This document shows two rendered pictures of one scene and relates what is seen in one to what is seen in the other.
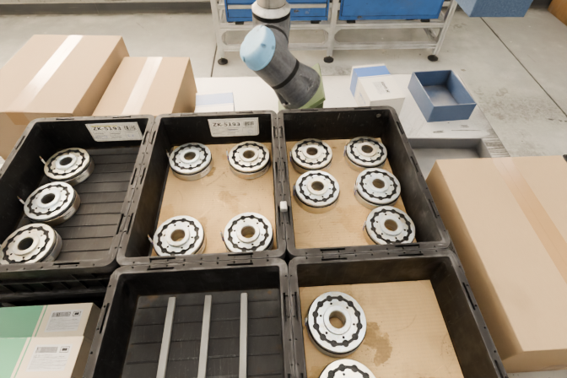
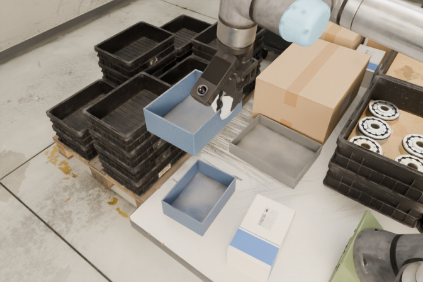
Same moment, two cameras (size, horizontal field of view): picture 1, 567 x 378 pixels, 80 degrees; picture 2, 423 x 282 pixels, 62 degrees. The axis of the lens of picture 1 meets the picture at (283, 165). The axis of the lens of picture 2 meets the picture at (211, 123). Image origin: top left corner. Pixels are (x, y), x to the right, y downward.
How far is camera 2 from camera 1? 1.49 m
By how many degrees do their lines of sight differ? 81
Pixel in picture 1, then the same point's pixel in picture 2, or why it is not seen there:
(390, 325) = not seen: hidden behind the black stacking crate
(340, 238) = (412, 126)
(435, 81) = (174, 215)
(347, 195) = (393, 141)
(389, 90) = (264, 209)
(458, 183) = (334, 94)
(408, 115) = (242, 206)
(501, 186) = (311, 84)
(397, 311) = not seen: hidden behind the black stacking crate
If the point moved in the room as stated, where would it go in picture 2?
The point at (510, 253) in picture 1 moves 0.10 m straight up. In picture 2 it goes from (342, 68) to (349, 46)
